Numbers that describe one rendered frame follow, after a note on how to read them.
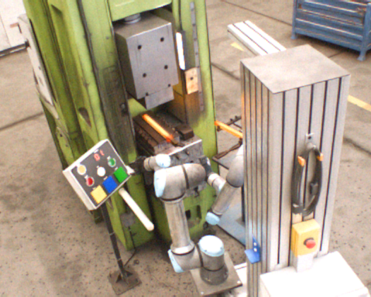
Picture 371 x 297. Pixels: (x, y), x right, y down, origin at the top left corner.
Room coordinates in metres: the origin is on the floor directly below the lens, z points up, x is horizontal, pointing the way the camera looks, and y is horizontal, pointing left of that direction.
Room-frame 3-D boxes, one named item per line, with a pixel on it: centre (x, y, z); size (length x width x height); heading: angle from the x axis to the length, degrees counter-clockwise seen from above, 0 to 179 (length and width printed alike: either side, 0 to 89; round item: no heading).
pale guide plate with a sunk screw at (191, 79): (2.67, -0.32, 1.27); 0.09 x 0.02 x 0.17; 113
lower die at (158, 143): (2.62, 0.00, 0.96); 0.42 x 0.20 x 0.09; 23
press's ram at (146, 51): (2.64, -0.04, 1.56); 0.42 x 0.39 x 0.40; 23
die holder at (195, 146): (2.65, -0.04, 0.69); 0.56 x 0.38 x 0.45; 23
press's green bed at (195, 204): (2.65, -0.04, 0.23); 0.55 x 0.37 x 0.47; 23
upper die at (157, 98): (2.62, 0.00, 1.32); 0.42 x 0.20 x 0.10; 23
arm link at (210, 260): (1.43, -0.18, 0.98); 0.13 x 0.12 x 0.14; 95
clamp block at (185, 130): (2.55, -0.22, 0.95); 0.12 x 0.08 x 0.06; 23
